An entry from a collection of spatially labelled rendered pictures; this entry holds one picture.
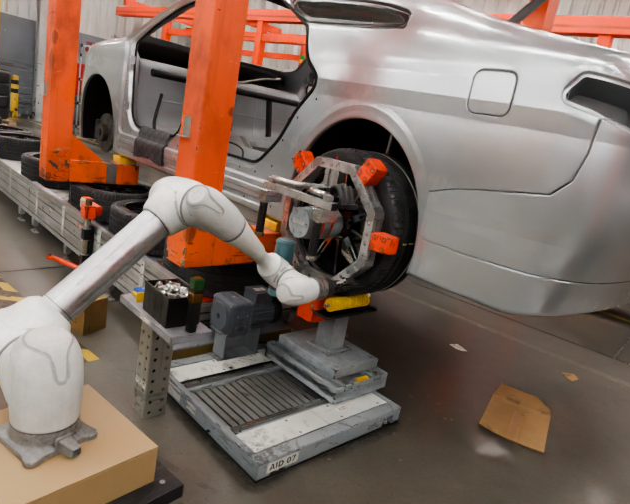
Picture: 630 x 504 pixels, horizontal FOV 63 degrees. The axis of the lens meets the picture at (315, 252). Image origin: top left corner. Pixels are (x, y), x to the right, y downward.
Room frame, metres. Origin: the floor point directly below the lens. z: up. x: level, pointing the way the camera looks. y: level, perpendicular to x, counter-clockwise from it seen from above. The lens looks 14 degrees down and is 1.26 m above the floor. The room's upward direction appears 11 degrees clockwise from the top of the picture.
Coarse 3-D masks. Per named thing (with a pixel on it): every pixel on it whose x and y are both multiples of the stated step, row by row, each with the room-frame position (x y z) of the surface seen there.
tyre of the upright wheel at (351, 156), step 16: (352, 160) 2.26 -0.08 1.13; (384, 160) 2.27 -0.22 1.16; (384, 176) 2.13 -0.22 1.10; (400, 176) 2.21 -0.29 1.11; (304, 192) 2.45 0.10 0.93; (384, 192) 2.11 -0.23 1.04; (400, 192) 2.14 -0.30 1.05; (416, 192) 2.23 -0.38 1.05; (384, 208) 2.10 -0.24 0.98; (400, 208) 2.09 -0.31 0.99; (416, 208) 2.17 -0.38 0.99; (384, 224) 2.09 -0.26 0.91; (400, 224) 2.07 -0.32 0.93; (416, 224) 2.16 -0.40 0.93; (400, 240) 2.07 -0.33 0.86; (384, 256) 2.07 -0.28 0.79; (400, 256) 2.10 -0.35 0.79; (368, 272) 2.11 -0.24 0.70; (384, 272) 2.08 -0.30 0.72; (400, 272) 2.17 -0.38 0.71; (352, 288) 2.16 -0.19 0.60; (368, 288) 2.12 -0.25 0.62
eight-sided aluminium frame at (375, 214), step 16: (320, 160) 2.27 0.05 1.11; (336, 160) 2.27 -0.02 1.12; (304, 176) 2.33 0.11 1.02; (352, 176) 2.13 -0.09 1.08; (368, 192) 2.08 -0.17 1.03; (288, 208) 2.38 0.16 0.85; (368, 208) 2.05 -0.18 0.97; (288, 224) 2.38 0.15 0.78; (368, 224) 2.04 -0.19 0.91; (368, 240) 2.03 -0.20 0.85; (304, 256) 2.34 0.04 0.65; (368, 256) 2.04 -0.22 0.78; (304, 272) 2.25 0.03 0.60; (320, 272) 2.24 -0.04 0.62; (352, 272) 2.06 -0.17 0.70
